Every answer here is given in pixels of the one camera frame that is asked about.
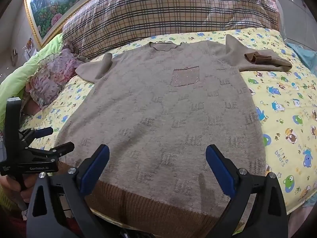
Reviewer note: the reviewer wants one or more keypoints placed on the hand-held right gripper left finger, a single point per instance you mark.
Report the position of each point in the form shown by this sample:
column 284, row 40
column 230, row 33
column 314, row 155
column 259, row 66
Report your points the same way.
column 95, row 168

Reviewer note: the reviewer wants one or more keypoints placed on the light blue cloth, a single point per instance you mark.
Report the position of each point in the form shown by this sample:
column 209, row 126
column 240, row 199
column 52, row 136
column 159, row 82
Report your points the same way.
column 303, row 57

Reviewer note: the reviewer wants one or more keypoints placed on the gold framed landscape painting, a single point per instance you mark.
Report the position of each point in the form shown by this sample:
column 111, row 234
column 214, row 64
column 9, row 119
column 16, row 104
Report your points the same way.
column 47, row 7

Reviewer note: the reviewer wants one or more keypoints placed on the plaid pillow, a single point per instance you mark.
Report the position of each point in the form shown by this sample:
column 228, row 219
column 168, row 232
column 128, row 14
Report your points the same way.
column 161, row 12

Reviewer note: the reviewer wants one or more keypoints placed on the green blanket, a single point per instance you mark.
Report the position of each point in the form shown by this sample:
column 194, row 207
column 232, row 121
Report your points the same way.
column 14, row 79

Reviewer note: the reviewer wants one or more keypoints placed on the beige knit sweater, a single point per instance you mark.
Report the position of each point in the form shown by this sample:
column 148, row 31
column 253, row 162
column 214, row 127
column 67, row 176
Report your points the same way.
column 158, row 109

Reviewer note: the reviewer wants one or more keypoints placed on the yellow cartoon print bedsheet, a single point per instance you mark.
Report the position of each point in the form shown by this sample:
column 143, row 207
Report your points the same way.
column 284, row 99

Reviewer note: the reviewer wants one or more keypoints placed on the pink floral cloth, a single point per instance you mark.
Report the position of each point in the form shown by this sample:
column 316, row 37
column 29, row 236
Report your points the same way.
column 49, row 79

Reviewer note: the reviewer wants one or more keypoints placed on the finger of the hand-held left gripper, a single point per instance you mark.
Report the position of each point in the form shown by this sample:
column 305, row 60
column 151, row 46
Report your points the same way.
column 57, row 150
column 39, row 132

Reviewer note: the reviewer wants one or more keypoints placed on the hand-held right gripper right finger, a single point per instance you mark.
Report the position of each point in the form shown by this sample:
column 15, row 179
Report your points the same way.
column 220, row 168

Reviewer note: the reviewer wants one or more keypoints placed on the person's left hand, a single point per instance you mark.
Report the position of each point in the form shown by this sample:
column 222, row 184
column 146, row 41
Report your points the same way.
column 29, row 182

